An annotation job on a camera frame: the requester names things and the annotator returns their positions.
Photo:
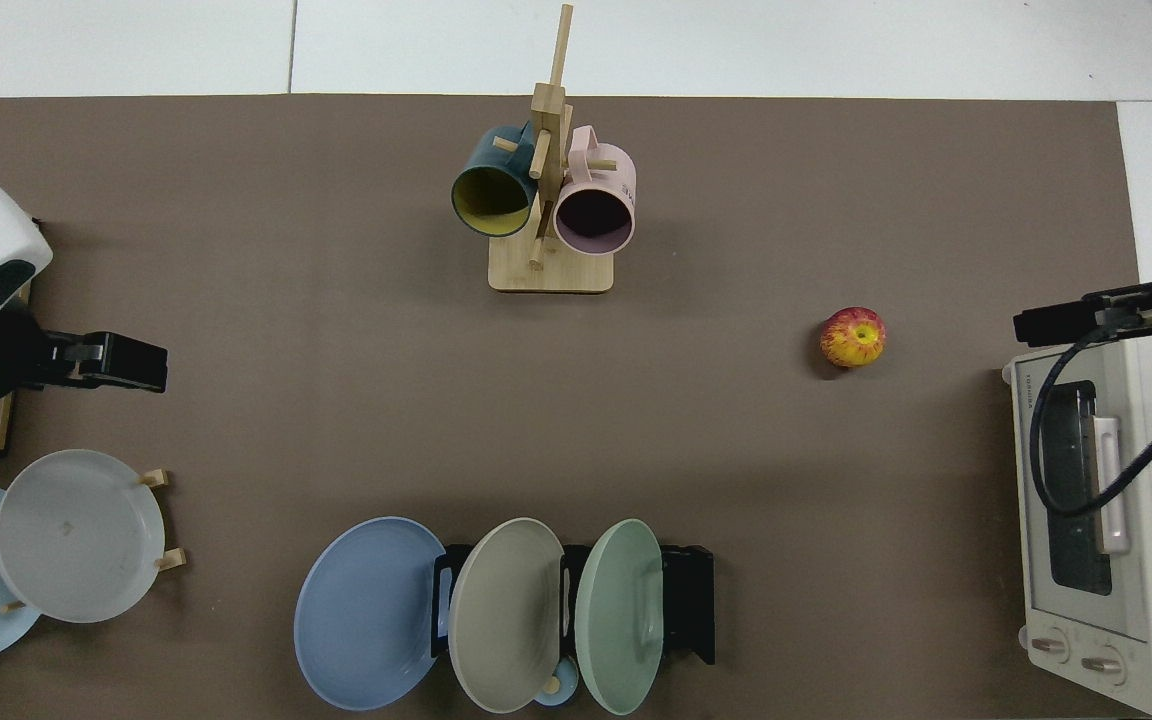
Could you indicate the brown table cloth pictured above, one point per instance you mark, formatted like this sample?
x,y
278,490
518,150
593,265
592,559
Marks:
x,y
336,400

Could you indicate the black dish rack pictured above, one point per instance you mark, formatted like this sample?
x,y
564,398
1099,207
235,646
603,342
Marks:
x,y
691,600

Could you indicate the beige plate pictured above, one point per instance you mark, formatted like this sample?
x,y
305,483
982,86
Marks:
x,y
506,620

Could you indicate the red yellow apple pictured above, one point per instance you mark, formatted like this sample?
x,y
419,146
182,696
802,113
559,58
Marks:
x,y
853,337

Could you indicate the green plate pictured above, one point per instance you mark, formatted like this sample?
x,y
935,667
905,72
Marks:
x,y
621,620

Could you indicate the wooden plate rack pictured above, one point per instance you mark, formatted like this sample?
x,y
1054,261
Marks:
x,y
170,559

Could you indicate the wooden cup stand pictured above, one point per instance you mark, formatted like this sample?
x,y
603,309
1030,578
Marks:
x,y
551,270

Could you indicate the dark blue cup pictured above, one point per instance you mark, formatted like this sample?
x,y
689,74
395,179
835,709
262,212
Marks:
x,y
491,165

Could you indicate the pink cup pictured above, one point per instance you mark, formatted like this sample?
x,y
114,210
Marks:
x,y
596,185

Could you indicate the grey plate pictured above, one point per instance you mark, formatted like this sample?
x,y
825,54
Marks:
x,y
76,535

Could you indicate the small blue round thing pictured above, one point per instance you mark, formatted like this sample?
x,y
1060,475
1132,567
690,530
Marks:
x,y
566,695

